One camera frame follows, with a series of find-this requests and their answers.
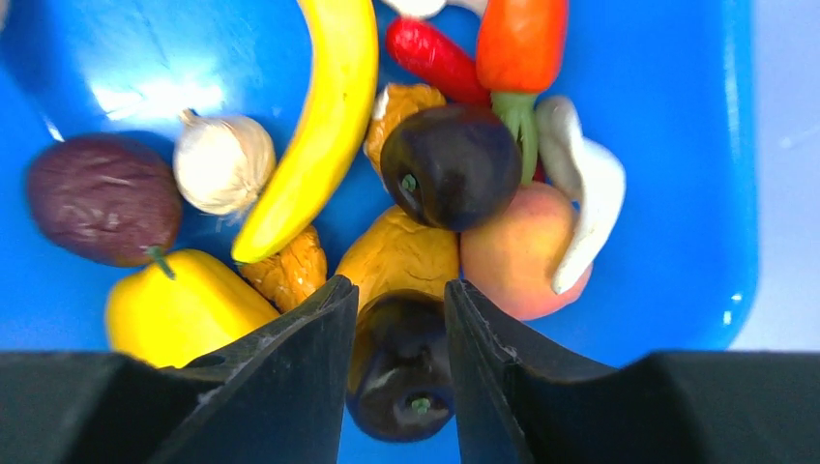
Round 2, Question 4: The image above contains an orange toy peach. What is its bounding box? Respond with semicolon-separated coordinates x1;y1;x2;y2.
460;183;592;321

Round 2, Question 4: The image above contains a red toy chili pepper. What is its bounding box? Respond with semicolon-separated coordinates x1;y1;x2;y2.
385;16;491;106

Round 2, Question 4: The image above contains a white toy garlic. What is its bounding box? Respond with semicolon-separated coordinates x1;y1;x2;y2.
383;0;488;19

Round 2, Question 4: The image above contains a dark purple toy plum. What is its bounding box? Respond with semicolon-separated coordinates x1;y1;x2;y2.
25;133;183;268

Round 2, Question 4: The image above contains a dark toy eggplant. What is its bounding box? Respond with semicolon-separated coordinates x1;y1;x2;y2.
380;103;522;232
346;289;454;443

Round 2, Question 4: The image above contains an orange toy carrot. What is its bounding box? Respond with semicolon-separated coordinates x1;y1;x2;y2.
476;0;570;184

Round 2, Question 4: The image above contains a golden toy chicken piece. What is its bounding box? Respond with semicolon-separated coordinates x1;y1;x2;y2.
336;206;460;309

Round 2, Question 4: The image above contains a white toy mushroom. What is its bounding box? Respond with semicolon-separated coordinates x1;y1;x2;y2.
172;109;276;218

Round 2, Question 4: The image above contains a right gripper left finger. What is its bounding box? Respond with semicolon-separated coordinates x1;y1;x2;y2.
1;276;358;463

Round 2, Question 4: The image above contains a yellow toy lemon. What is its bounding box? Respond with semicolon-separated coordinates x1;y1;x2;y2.
104;248;278;367

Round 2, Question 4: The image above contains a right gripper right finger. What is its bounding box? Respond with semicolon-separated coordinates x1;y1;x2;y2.
445;280;819;463

